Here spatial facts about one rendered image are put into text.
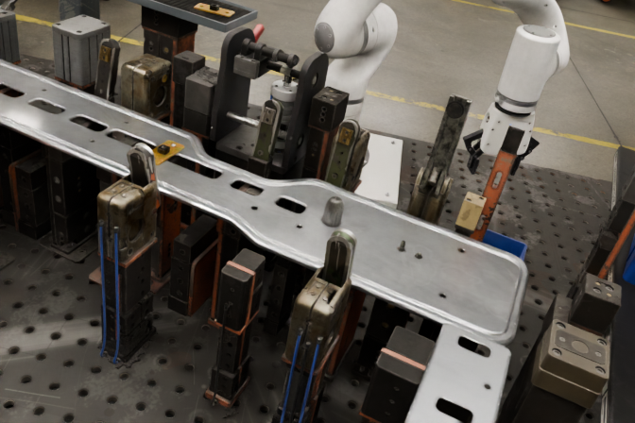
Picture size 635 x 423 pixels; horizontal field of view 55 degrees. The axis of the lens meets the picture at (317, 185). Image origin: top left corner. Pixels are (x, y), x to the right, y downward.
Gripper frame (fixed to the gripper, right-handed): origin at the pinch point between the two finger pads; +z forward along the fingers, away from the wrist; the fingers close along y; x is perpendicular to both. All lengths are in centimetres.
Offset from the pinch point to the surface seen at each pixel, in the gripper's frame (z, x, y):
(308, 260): -6, -36, -46
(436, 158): -14.9, -19.6, -22.3
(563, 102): 117, 261, 189
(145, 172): -14, -24, -71
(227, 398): 21, -41, -57
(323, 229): -6, -29, -42
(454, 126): -21.2, -19.2, -20.4
